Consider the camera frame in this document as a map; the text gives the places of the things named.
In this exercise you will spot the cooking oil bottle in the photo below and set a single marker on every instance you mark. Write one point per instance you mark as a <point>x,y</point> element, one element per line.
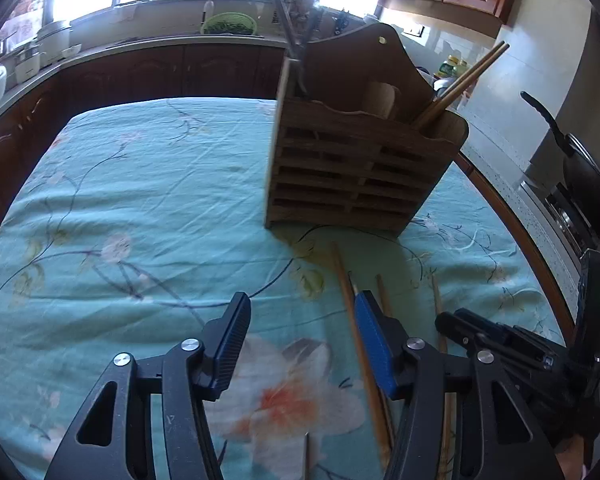
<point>452,69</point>

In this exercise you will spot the grey metal utensils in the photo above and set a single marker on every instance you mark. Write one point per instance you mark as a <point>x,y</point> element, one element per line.
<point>282,10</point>

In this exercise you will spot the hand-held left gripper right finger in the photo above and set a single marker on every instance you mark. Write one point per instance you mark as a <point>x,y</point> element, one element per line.
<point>375,345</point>

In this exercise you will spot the small white bowl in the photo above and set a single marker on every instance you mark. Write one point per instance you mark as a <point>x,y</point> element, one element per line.
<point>71,51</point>

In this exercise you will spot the wooden utensil holder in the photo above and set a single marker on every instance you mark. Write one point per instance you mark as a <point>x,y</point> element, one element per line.
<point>355,170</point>

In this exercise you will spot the black wok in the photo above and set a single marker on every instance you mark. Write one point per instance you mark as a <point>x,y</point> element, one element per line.
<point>590,185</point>

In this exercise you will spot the large white cooker pot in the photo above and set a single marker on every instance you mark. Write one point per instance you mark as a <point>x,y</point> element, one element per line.
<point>54,40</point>

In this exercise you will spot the small white steamer pot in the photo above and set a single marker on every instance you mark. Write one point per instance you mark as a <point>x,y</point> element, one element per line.
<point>26,62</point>

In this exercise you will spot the teal floral tablecloth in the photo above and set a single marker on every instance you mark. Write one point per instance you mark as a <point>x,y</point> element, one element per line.
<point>130,185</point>

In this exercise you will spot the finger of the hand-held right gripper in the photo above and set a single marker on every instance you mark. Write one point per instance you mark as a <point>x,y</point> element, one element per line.
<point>520,345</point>
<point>455,327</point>

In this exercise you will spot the wooden chopstick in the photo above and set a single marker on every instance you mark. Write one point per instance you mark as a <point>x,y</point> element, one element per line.
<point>384,295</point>
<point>470,85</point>
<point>439,300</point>
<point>467,74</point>
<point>357,340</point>

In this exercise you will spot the tropical wall poster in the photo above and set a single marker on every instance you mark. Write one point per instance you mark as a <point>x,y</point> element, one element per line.
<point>27,10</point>

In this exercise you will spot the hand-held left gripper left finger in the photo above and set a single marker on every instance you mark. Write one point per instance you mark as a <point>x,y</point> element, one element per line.
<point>230,345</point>

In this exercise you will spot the gas stove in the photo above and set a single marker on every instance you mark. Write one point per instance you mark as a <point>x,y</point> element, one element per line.
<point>565,215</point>

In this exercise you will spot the steel chopstick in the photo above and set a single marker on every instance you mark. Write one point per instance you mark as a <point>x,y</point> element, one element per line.
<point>307,457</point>

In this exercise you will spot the green colander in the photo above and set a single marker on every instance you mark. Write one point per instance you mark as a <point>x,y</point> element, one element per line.
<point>230,24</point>

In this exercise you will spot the person's right hand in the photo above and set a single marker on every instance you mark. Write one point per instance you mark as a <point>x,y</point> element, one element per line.
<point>572,462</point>

